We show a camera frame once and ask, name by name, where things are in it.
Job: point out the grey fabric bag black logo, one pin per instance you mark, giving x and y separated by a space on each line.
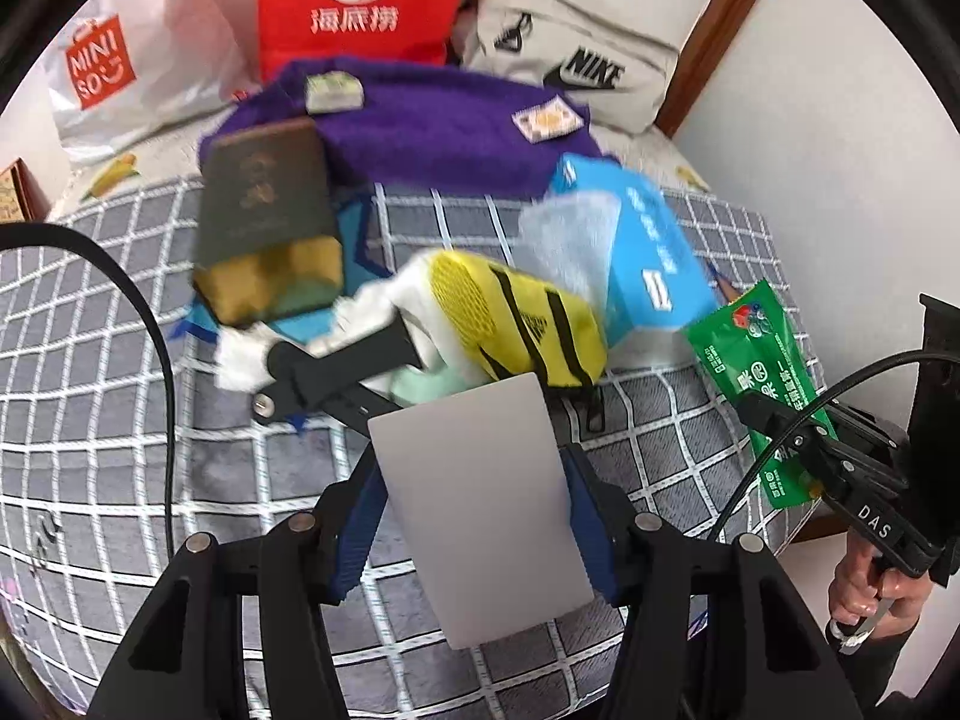
570 45

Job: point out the grey checked blanket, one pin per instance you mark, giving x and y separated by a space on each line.
112 427

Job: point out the white fluffy cloth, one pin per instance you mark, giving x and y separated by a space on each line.
240 360

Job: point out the wooden box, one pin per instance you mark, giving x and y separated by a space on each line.
19 191

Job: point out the person's right hand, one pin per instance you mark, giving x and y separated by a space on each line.
859 589

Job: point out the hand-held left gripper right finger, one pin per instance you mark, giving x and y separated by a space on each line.
594 517

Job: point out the red paper bag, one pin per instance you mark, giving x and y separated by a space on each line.
360 7

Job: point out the blue cardboard box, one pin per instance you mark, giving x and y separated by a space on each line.
652 247

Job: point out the yellow mesh pouch black stripes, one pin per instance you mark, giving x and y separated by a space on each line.
525 315

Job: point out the white rectangular pad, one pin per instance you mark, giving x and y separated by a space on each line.
480 502

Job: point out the green snack packet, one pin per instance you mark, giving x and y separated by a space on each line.
742 345

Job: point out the person's right forearm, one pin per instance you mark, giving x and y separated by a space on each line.
922 675

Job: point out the small patterned square packet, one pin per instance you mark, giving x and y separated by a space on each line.
547 118

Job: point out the wooden door frame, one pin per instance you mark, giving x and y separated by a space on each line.
720 30

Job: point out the green white tissue packet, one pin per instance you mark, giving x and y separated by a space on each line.
335 92

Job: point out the mint green cloth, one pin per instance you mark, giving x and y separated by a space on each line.
424 384

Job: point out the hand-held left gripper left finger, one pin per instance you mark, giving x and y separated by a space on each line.
358 517

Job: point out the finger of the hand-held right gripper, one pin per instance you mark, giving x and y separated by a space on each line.
855 476
787 420

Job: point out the dark box with gold end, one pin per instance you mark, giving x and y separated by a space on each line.
262 195

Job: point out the purple towel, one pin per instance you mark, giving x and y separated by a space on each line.
435 127

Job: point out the white plastic shopping bag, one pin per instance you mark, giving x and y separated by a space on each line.
172 52

